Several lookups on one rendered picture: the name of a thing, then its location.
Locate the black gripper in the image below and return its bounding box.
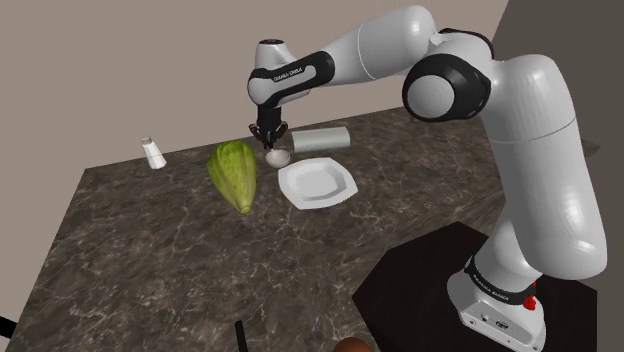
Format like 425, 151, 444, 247
248, 104, 289, 150

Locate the small white bowl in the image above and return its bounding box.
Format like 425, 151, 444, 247
264, 148, 292, 169

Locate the grey paper roll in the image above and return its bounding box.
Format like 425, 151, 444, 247
291, 126, 352, 153

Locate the green cabbage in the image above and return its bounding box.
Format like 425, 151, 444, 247
206, 140, 258, 216

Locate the white plate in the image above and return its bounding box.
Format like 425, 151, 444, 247
277, 156, 359, 211

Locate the white salt shaker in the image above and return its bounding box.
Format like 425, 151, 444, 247
140, 135, 168, 170

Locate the black upright stick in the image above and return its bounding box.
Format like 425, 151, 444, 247
234, 320, 248, 352

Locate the dark robot stand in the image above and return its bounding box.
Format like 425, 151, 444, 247
351, 221, 599, 352

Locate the brown round object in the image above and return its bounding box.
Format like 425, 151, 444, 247
333, 336, 373, 352

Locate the black bar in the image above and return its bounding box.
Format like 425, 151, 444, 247
0, 315, 19, 339

